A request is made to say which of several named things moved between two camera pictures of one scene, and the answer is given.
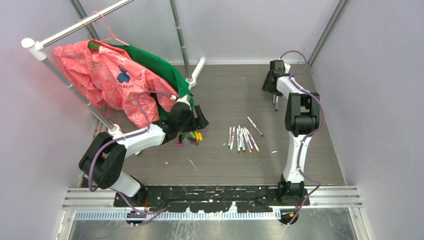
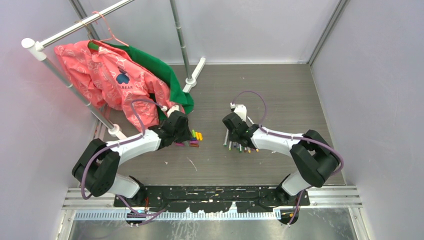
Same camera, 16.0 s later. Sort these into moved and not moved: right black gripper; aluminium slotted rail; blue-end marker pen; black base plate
Moved: right black gripper
Not moved: aluminium slotted rail; blue-end marker pen; black base plate
